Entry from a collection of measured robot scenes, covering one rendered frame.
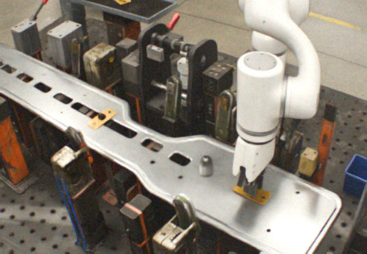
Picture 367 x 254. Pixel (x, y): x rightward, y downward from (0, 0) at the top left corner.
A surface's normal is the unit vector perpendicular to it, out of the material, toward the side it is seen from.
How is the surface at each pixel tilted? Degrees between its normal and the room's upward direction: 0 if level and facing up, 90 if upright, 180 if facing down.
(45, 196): 0
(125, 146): 0
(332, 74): 0
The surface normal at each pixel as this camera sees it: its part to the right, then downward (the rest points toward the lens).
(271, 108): -0.17, 0.67
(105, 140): -0.05, -0.77
